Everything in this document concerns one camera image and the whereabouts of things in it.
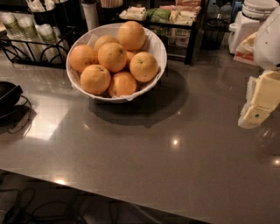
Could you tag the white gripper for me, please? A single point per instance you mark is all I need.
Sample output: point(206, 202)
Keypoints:
point(268, 48)

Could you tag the white bowl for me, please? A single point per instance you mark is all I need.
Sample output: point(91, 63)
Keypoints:
point(152, 45)

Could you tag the small hidden orange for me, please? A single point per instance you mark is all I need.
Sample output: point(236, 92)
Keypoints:
point(130, 55)

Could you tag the back partly hidden orange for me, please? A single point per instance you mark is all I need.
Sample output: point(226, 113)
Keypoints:
point(104, 40)

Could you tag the red and white card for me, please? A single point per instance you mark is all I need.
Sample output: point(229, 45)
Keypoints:
point(245, 50)

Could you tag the black shelf stand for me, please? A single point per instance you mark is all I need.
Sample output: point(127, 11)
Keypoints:
point(179, 40)

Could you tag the cream packets right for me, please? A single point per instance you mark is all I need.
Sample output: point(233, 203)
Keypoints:
point(183, 17)

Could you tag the cream packets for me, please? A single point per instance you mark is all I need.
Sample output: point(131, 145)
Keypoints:
point(183, 17)
point(134, 13)

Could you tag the green packets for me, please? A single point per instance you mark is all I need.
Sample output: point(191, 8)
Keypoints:
point(158, 15)

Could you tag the cream packets left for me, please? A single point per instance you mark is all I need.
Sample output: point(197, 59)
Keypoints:
point(134, 13)

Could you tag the white cylinder container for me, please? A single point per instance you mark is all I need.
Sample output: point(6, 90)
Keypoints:
point(90, 13)

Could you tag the right stack of cups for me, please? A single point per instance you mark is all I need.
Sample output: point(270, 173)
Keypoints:
point(49, 38)

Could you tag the stack of cups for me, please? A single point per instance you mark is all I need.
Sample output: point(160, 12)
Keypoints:
point(49, 38)
point(31, 36)
point(14, 32)

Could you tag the middle stack of cups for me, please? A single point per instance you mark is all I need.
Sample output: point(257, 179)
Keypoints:
point(31, 36)

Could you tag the black pan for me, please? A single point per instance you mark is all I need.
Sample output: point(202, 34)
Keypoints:
point(11, 99)

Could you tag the left stack of cups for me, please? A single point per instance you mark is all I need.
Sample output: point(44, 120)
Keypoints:
point(14, 32)

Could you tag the black wire rack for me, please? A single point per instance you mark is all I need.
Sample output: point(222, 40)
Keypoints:
point(65, 42)

